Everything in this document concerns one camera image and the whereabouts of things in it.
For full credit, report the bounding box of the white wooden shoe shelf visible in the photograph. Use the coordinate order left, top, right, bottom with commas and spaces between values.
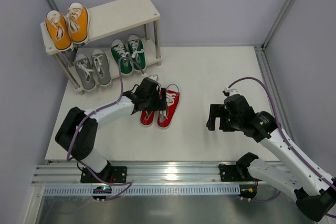
40, 0, 162, 94

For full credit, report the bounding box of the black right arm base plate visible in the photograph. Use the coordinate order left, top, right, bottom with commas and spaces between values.
218, 164, 244, 182

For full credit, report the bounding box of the left controller board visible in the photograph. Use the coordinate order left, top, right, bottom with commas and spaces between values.
92, 186, 112, 203

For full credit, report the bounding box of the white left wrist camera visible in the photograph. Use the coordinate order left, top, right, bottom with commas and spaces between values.
142, 73, 159, 81

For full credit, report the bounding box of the right controller board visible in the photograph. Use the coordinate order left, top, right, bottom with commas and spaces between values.
239, 186, 258, 200

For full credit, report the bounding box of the aluminium mounting rail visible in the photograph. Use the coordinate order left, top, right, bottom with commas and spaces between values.
31, 161, 313, 186

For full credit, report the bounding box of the green canvas sneaker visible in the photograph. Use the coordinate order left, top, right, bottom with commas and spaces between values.
127, 35, 146, 71
110, 39, 133, 75

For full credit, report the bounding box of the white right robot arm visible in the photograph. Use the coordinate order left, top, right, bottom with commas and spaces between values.
206, 94, 335, 222

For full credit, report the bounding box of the slotted grey cable duct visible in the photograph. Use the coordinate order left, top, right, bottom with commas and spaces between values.
43, 184, 240, 196

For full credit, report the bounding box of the red canvas sneaker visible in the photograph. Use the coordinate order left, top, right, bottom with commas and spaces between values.
157, 83, 181, 129
140, 111, 155, 127

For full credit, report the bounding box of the controller board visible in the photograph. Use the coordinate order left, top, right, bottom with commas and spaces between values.
92, 186, 112, 203
239, 186, 258, 200

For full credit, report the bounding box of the right aluminium frame post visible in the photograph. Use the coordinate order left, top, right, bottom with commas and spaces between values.
254, 0, 296, 104

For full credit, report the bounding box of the grey canvas sneaker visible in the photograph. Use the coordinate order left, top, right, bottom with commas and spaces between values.
91, 48, 111, 87
74, 54, 96, 91

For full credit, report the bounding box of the orange canvas sneaker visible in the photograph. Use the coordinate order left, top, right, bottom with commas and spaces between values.
45, 10, 74, 53
66, 2, 90, 46

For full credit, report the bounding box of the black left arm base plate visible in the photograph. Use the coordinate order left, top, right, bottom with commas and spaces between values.
80, 165, 127, 184

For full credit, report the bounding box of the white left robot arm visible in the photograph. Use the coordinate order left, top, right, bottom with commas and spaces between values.
55, 77, 167, 184

